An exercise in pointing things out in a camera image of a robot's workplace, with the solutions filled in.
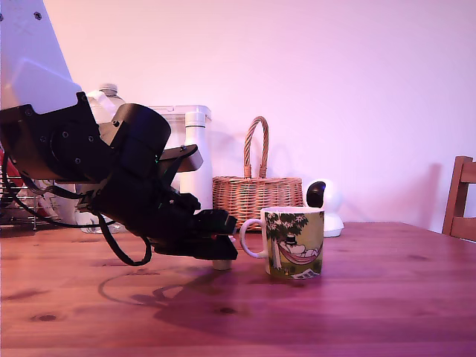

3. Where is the illustrated hammock print mug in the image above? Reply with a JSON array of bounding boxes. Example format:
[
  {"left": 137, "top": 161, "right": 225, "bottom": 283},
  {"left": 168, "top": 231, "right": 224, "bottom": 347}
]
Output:
[{"left": 239, "top": 207, "right": 325, "bottom": 280}]

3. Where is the white insulated bottle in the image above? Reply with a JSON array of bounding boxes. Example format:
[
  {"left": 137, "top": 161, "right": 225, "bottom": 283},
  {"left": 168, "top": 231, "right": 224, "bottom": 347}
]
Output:
[{"left": 174, "top": 111, "right": 214, "bottom": 212}]

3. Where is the clear container with white lid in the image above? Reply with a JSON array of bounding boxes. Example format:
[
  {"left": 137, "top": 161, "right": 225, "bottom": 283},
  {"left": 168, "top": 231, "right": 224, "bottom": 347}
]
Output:
[{"left": 147, "top": 105, "right": 213, "bottom": 149}]

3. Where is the large clear water bottle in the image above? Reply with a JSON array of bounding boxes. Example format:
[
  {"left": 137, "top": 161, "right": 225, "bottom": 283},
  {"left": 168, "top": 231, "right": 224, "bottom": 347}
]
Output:
[{"left": 80, "top": 83, "right": 127, "bottom": 234}]

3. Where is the wooden chair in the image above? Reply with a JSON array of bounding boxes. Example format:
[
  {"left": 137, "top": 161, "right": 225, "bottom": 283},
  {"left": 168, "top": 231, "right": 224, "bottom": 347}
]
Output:
[{"left": 441, "top": 155, "right": 476, "bottom": 243}]

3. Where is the woven wicker basket with handle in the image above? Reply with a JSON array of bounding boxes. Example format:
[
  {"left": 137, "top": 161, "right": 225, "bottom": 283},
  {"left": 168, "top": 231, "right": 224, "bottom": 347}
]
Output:
[{"left": 212, "top": 116, "right": 304, "bottom": 232}]

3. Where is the grey camera box on bracket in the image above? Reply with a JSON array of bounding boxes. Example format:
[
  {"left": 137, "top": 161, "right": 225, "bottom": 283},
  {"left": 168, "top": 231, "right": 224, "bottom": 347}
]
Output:
[{"left": 155, "top": 144, "right": 205, "bottom": 187}]

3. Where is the black looping arm cable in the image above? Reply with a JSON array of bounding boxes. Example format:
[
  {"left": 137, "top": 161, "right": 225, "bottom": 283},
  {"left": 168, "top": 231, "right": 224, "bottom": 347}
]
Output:
[{"left": 97, "top": 212, "right": 153, "bottom": 267}]

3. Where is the small white round camera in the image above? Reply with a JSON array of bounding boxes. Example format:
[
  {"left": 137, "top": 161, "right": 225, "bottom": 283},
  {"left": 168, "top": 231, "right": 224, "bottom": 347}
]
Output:
[{"left": 305, "top": 178, "right": 345, "bottom": 238}]

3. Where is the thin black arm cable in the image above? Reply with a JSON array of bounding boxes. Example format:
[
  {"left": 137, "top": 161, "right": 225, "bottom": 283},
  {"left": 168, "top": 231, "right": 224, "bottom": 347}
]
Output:
[{"left": 1, "top": 155, "right": 117, "bottom": 229}]

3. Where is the metal wire rack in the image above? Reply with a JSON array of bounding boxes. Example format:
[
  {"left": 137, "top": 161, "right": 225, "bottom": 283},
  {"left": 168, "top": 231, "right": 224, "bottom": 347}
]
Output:
[{"left": 0, "top": 177, "right": 62, "bottom": 232}]

